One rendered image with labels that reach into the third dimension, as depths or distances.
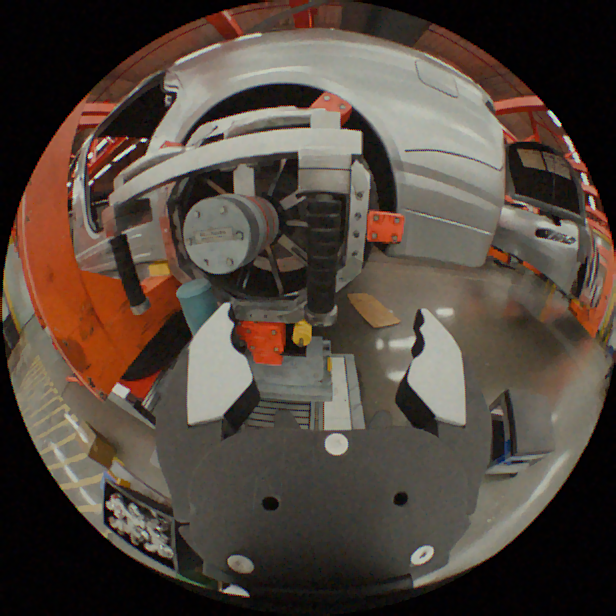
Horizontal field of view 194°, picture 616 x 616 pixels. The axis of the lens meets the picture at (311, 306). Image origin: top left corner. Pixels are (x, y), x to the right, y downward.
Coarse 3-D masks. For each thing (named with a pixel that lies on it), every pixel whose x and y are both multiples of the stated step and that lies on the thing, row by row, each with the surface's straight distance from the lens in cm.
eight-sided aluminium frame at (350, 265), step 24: (192, 144) 54; (360, 168) 42; (168, 192) 56; (360, 192) 42; (168, 216) 57; (360, 216) 42; (168, 240) 58; (360, 240) 42; (192, 264) 61; (360, 264) 43; (216, 288) 59; (336, 288) 45; (240, 312) 54; (264, 312) 51; (288, 312) 49
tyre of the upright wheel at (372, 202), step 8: (360, 160) 51; (368, 168) 52; (184, 192) 63; (184, 200) 64; (368, 200) 50; (376, 200) 51; (368, 208) 50; (376, 208) 51; (368, 248) 52; (368, 256) 53; (344, 288) 55; (232, 296) 63; (336, 296) 56
